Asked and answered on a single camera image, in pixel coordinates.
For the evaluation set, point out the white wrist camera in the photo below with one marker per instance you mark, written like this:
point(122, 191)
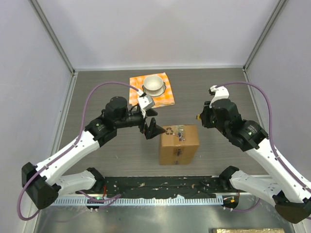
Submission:
point(145, 102)
point(218, 93)

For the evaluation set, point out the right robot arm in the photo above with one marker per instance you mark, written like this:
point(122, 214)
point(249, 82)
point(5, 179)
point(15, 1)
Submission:
point(290, 198)

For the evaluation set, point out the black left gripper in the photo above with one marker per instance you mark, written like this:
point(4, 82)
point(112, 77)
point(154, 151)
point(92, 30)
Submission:
point(152, 130)

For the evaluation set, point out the white ceramic bowl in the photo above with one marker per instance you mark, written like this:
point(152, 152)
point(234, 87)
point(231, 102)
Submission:
point(153, 82)

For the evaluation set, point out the gold foil block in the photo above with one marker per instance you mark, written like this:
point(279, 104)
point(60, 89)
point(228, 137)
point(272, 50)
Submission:
point(238, 230)

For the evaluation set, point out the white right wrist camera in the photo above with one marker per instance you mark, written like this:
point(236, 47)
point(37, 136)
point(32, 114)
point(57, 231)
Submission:
point(218, 93)

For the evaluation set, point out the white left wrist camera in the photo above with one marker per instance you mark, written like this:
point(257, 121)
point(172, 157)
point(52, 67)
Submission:
point(145, 102)

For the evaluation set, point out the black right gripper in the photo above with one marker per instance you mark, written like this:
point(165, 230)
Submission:
point(205, 114)

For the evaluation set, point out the scalloped white saucer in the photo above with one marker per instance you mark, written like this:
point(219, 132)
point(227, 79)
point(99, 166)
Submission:
point(155, 93)

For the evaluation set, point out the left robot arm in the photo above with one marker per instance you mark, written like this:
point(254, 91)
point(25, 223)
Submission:
point(45, 181)

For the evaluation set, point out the aluminium frame rail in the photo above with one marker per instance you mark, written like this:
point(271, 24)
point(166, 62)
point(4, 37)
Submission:
point(49, 30)

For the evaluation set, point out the orange checkered cloth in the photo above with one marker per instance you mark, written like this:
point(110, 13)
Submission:
point(165, 99)

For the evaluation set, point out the brown cardboard express box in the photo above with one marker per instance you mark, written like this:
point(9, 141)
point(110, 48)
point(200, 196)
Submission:
point(178, 145)

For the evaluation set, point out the white slotted cable duct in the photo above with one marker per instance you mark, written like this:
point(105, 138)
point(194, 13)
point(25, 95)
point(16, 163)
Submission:
point(179, 200)

